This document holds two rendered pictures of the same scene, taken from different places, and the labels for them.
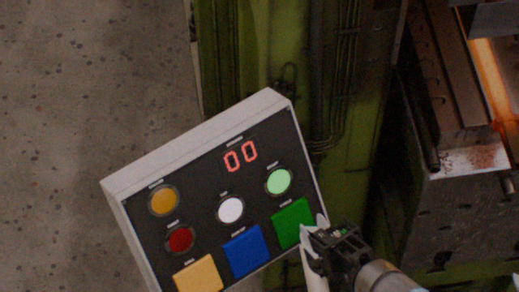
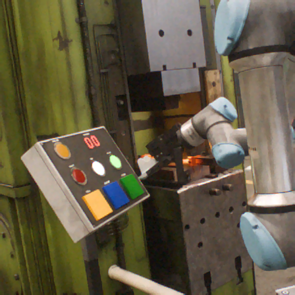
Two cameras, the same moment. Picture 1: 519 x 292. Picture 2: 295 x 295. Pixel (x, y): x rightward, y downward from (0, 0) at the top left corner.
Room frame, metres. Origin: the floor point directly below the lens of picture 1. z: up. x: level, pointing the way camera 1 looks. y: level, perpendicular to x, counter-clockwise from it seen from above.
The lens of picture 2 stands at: (-0.39, 0.53, 1.29)
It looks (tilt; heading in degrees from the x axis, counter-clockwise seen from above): 8 degrees down; 331
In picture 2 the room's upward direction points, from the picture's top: 7 degrees counter-clockwise
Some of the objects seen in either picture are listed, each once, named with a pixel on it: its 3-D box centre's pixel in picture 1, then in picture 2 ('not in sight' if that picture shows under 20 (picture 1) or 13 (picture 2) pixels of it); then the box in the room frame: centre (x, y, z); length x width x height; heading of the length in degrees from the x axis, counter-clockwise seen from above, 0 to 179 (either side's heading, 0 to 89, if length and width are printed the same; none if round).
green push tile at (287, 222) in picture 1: (292, 222); (131, 187); (0.81, -0.06, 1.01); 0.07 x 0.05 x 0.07; 124
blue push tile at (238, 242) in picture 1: (245, 251); (114, 195); (0.76, 0.02, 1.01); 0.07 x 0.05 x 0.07; 124
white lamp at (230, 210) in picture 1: (229, 210); (98, 168); (0.80, 0.05, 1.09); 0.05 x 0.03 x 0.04; 99
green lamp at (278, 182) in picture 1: (278, 181); (114, 161); (0.85, -0.03, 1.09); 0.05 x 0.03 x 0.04; 99
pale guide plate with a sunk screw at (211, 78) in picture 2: not in sight; (213, 88); (1.21, -0.74, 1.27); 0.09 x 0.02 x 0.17; 99
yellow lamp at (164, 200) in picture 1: (163, 200); (62, 150); (0.77, 0.16, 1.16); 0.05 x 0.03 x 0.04; 99
